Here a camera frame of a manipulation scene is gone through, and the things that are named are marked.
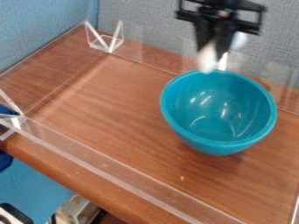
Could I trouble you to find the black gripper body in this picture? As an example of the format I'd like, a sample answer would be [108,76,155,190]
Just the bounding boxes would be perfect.
[176,0,267,35]

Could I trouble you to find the clear acrylic barrier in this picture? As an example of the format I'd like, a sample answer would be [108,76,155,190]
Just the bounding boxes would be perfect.
[0,25,299,224]

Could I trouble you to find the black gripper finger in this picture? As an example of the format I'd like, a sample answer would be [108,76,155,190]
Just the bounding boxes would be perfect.
[194,18,214,51]
[215,20,238,60]

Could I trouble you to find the blue plastic bowl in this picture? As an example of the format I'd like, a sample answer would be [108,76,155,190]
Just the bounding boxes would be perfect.
[160,70,278,156]

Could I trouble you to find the clear acrylic corner bracket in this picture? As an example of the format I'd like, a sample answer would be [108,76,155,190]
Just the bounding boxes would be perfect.
[84,20,124,53]

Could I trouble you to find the white toy mushroom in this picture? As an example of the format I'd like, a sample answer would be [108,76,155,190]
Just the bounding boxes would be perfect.
[195,31,250,74]

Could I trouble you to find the white frame under table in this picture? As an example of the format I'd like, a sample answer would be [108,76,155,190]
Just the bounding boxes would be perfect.
[47,194,100,224]

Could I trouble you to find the blue object at left edge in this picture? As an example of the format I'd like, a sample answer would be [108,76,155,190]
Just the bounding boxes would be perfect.
[0,103,19,172]

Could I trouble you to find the black white object below table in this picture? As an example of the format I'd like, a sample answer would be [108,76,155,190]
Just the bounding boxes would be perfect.
[0,203,34,224]

